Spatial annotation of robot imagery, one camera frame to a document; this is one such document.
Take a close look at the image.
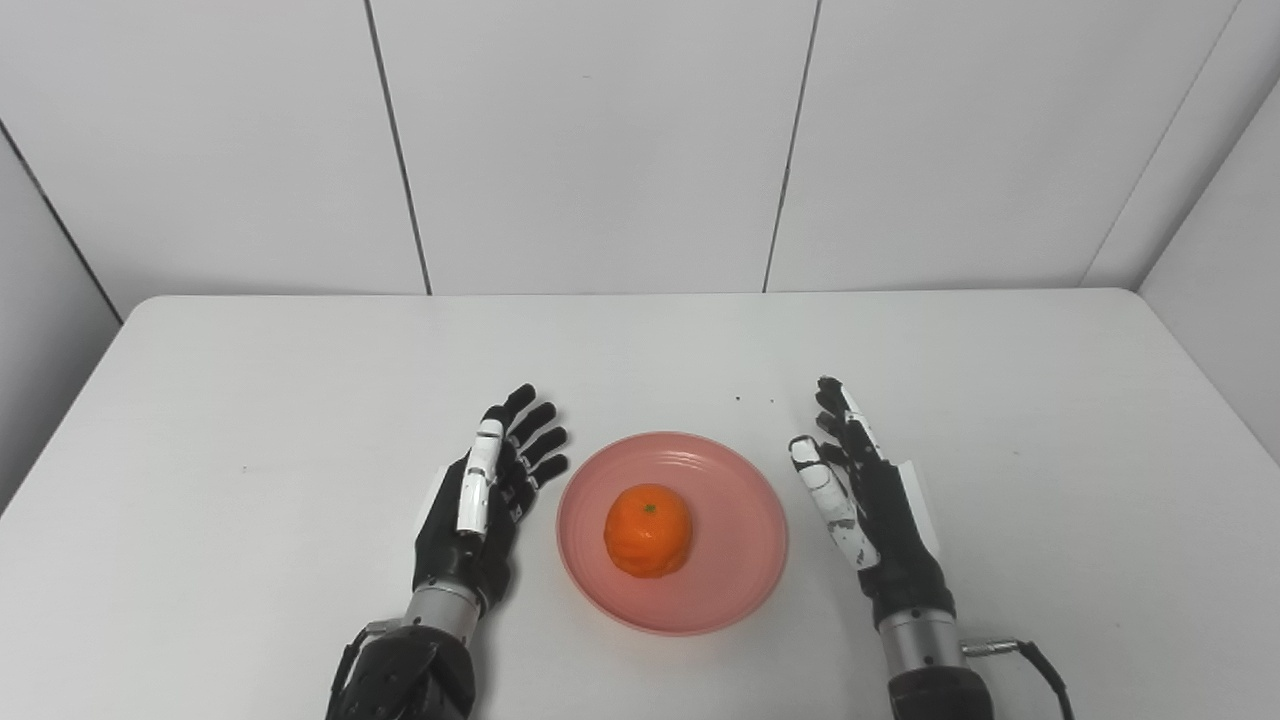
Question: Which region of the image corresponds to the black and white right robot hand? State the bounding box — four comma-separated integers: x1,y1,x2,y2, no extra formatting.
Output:
787,376,957,631

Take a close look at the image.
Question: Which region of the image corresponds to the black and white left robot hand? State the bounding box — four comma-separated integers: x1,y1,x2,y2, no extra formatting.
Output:
412,383,571,613

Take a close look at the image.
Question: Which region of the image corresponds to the pink round plate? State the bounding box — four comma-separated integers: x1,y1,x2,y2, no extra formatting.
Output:
556,431,790,637

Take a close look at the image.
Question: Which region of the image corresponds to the orange fruit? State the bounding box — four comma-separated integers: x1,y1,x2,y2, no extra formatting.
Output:
603,484,694,579

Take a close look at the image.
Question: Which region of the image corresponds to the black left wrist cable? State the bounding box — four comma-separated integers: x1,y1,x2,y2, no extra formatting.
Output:
325,619,403,720

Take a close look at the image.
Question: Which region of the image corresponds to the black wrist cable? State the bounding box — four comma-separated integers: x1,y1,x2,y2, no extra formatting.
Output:
960,638,1077,720
325,619,403,720

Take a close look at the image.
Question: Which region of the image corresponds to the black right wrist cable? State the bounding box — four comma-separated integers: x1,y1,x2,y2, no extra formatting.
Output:
960,638,1077,720

